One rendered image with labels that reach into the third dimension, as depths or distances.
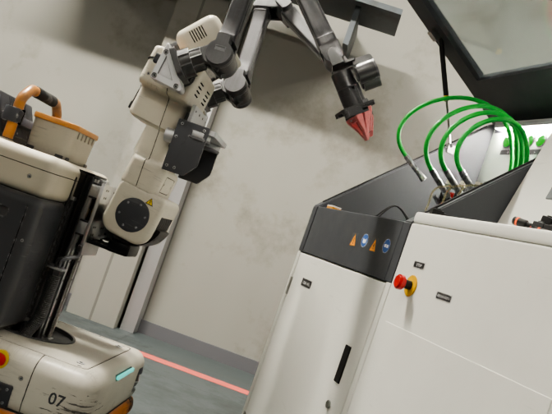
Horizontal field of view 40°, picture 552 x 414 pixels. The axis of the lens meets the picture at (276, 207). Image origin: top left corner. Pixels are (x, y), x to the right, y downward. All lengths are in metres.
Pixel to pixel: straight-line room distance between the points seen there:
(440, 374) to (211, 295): 3.08
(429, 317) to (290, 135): 2.99
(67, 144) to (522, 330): 1.49
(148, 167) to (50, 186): 0.29
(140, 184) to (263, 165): 2.32
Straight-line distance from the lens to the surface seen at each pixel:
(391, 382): 1.76
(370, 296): 1.96
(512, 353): 1.45
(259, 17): 2.77
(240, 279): 4.54
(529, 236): 1.50
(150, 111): 2.35
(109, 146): 4.74
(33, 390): 2.20
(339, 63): 2.11
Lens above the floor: 0.80
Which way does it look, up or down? 2 degrees up
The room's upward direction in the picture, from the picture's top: 19 degrees clockwise
